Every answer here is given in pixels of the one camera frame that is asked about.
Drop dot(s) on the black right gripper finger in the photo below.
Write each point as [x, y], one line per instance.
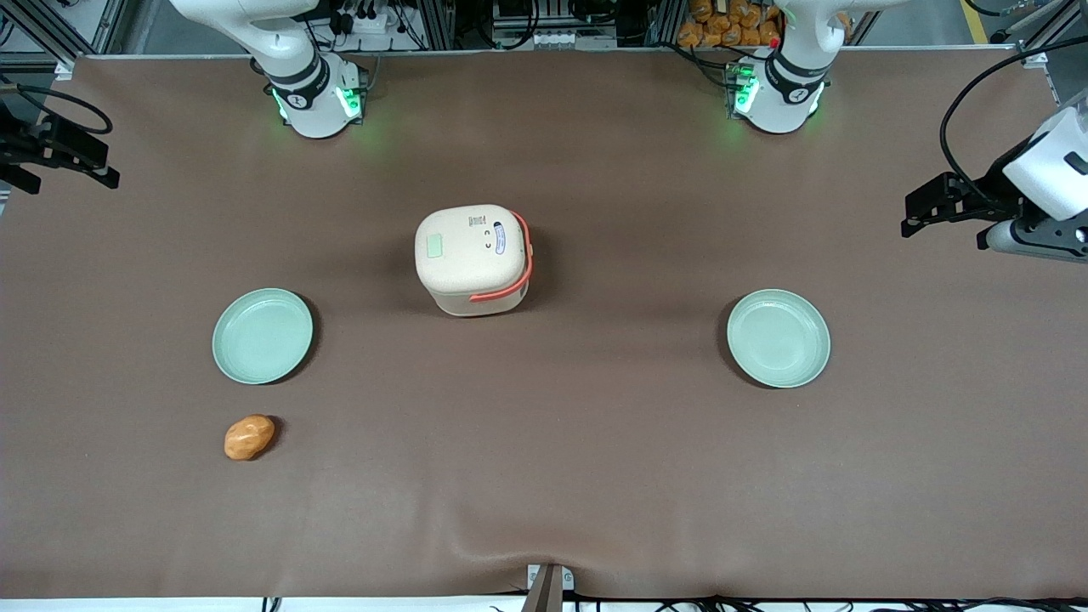
[76, 143]
[104, 178]

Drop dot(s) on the brown camera pole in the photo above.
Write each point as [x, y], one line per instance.
[544, 597]

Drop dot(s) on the white power strip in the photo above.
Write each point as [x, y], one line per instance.
[370, 21]

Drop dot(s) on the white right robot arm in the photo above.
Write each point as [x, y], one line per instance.
[310, 110]

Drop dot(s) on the metal mounting bracket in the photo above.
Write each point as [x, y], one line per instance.
[568, 580]

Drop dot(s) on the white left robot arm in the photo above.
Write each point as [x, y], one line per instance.
[786, 93]

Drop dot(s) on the white terminal strip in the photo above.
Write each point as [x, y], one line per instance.
[552, 38]

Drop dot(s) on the orange-brown bread roll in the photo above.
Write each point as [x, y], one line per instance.
[248, 438]

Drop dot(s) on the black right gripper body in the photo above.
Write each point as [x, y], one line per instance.
[25, 141]

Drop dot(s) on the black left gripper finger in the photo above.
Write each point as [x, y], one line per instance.
[935, 194]
[922, 223]

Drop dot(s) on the green plate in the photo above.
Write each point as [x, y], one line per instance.
[262, 337]
[778, 338]

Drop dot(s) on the beige rice cooker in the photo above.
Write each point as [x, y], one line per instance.
[459, 255]

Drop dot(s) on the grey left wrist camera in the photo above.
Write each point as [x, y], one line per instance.
[1020, 240]

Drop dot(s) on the white table corner bracket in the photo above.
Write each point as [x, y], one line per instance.
[65, 70]
[1035, 59]

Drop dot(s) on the aluminium frame strut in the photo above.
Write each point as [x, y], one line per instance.
[51, 38]

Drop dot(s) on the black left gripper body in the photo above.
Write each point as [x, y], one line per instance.
[991, 184]

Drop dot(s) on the bag of orange bread rolls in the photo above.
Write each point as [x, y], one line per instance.
[722, 25]

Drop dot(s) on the brown table mat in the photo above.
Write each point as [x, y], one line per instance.
[595, 467]

